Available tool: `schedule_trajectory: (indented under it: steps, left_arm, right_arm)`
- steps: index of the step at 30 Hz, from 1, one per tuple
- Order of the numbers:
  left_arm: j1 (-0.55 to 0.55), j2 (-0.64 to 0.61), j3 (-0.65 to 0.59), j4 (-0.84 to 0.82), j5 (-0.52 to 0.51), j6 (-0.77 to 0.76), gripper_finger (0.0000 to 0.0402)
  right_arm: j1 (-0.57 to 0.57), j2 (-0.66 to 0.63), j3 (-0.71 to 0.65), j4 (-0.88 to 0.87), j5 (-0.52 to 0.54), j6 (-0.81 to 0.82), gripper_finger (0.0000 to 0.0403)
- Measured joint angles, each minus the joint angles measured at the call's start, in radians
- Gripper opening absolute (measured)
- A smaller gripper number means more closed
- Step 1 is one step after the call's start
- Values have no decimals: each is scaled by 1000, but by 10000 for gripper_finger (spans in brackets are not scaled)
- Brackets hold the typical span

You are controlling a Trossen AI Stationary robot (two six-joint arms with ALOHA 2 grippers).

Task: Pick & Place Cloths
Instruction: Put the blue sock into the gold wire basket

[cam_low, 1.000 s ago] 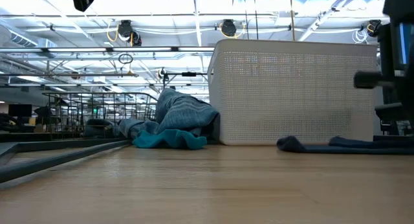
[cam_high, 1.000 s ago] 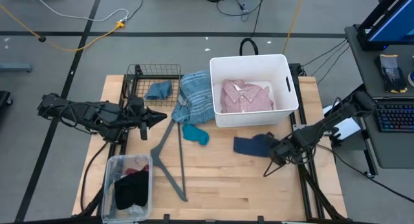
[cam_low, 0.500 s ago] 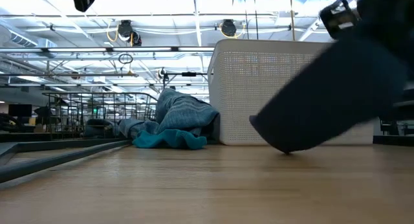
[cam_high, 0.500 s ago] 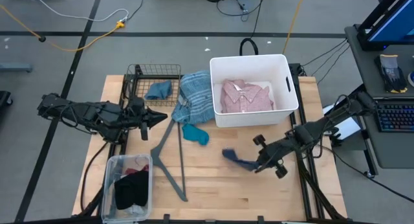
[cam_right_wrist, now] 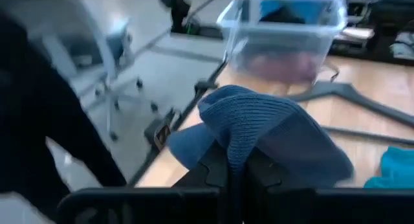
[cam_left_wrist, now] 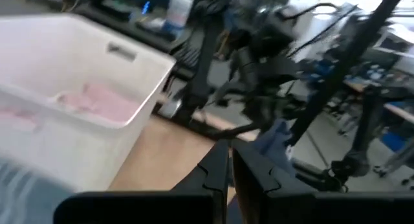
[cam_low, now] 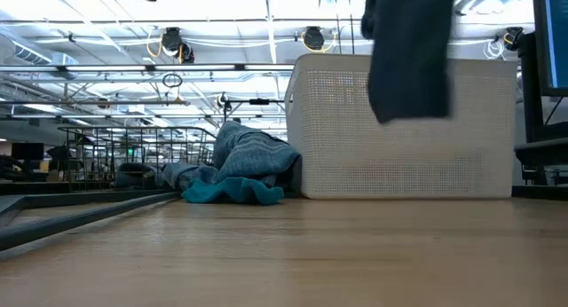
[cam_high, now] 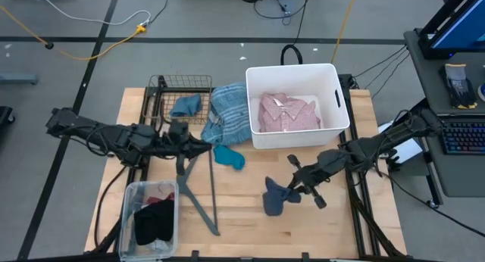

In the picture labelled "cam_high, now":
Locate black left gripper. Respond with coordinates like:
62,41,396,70
149,120,212,176

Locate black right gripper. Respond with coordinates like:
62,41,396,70
286,150,348,210

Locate navy blue cloth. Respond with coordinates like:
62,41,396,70
262,176,303,217

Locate blue beanie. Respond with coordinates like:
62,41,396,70
169,93,203,118

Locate teal sock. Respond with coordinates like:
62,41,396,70
212,144,246,171

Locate maroon cloth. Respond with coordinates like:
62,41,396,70
145,192,176,206

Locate pink checked shirt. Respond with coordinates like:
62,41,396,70
258,92,322,133

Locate black beanie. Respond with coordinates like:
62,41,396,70
133,198,176,246

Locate white plastic bin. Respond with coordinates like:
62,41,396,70
245,63,351,150

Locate blue striped shirt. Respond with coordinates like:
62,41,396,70
199,83,253,146

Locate clear plastic container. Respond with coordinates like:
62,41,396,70
119,178,180,261

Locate white box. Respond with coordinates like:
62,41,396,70
378,120,420,165

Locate black desk leg bar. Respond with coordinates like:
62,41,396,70
412,98,433,114

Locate grey keyboard tray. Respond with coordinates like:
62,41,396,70
418,114,485,198

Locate grey desk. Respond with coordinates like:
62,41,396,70
403,28,485,115

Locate black keyboard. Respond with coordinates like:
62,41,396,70
439,117,485,156

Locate grey furniture base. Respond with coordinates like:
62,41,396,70
0,74,39,86

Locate black chair part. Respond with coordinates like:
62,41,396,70
0,105,16,127

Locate grey work gloves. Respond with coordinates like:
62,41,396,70
440,63,478,111

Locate computer monitor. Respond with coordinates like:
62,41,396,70
418,0,485,61

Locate wire mesh basket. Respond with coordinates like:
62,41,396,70
142,74,213,126

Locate black metal table frame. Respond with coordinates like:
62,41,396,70
90,73,408,261

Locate black table cable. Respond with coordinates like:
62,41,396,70
93,165,128,248

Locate long black floor cable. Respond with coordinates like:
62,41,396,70
369,167,485,239

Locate yellow floor cable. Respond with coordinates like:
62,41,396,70
0,4,147,61

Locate black looped cable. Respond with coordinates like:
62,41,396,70
280,44,304,65

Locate black desk cables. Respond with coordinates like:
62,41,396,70
352,45,411,100

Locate thin black floor cable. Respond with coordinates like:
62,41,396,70
145,0,175,27

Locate white floor cable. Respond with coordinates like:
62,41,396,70
36,0,152,27

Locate orange floor cable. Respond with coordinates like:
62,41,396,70
331,0,359,64

